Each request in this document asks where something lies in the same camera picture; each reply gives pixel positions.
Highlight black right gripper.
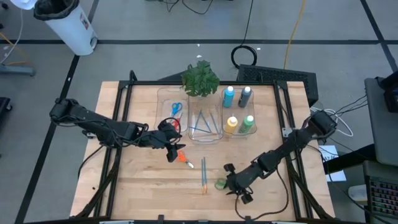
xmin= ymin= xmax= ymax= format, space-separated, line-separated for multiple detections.
xmin=224 ymin=163 xmax=254 ymax=205

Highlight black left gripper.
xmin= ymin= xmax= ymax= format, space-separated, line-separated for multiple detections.
xmin=146 ymin=123 xmax=187 ymax=163

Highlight orange scissors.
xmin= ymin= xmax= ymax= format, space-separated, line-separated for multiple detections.
xmin=176 ymin=150 xmax=195 ymax=169

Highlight green scissors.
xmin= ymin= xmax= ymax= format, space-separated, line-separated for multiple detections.
xmin=214 ymin=177 xmax=228 ymax=191

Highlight blue scissors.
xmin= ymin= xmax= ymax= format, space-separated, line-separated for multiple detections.
xmin=170 ymin=101 xmax=183 ymax=118

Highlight yellow paint bottle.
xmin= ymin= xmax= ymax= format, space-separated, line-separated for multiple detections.
xmin=224 ymin=116 xmax=239 ymax=136

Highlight green paint bottle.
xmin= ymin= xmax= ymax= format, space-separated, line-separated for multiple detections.
xmin=238 ymin=114 xmax=255 ymax=135

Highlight teal paint bottle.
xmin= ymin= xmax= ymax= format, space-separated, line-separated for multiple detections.
xmin=222 ymin=86 xmax=236 ymax=109

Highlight black paint bottle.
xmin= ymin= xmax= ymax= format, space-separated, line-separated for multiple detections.
xmin=238 ymin=86 xmax=252 ymax=108

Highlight clear plastic bin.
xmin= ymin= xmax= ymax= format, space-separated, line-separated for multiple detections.
xmin=154 ymin=87 xmax=190 ymax=138
xmin=221 ymin=88 xmax=258 ymax=138
xmin=187 ymin=95 xmax=224 ymax=144

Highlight green monstera plant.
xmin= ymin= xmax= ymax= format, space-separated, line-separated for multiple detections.
xmin=180 ymin=60 xmax=220 ymax=98

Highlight white paper sheet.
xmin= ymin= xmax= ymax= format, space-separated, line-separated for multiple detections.
xmin=318 ymin=145 xmax=347 ymax=183

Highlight black perforated computer case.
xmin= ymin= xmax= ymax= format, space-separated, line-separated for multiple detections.
xmin=236 ymin=64 xmax=319 ymax=107

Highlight backlit keyboard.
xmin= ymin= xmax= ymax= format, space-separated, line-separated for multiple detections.
xmin=368 ymin=179 xmax=398 ymax=219

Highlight white trash can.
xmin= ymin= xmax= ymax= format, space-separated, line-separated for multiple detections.
xmin=33 ymin=0 xmax=98 ymax=56

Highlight grey stand base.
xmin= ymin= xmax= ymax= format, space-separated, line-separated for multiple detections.
xmin=0 ymin=63 xmax=37 ymax=77

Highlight black desk equipment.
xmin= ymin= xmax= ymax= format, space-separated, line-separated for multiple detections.
xmin=376 ymin=70 xmax=398 ymax=113

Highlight white round object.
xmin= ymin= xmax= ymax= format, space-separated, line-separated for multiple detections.
xmin=11 ymin=0 xmax=38 ymax=10

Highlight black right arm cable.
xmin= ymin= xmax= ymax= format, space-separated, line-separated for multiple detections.
xmin=234 ymin=167 xmax=290 ymax=221

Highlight black aluminium table frame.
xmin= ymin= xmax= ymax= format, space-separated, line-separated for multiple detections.
xmin=70 ymin=70 xmax=336 ymax=224

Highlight white cable bundle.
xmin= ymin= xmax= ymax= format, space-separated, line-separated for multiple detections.
xmin=310 ymin=106 xmax=354 ymax=138

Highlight black hanging cable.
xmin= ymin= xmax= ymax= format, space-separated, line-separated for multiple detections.
xmin=230 ymin=0 xmax=258 ymax=70

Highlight yellow hanging cable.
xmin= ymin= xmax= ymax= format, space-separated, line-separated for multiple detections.
xmin=283 ymin=0 xmax=308 ymax=70

